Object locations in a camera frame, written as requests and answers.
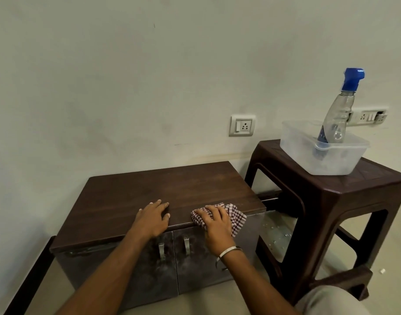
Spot person's left hand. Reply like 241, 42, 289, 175
128, 199, 171, 240

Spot person's right hand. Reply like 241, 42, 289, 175
193, 205, 242, 257

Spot red white checkered cloth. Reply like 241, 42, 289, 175
191, 203, 247, 238

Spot person's right forearm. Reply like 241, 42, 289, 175
217, 249, 301, 315

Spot person's left forearm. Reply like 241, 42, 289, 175
56, 229, 152, 315

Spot dark brown wooden cabinet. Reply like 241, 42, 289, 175
50, 161, 267, 312

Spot clear plastic container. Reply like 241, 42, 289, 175
280, 120, 371, 176

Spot dark brown plastic stool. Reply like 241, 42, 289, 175
245, 139, 401, 305

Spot person's beige trouser leg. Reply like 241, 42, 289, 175
294, 285, 371, 315

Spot clear blue-capped spray bottle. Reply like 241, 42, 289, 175
315, 68, 366, 161

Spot silver metal bracelet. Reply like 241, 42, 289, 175
215, 246, 243, 269

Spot white wall socket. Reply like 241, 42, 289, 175
229, 114, 257, 137

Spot dark wooden rail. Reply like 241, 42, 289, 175
3, 236, 56, 315

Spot white wall switch panel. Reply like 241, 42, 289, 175
346, 107, 389, 127

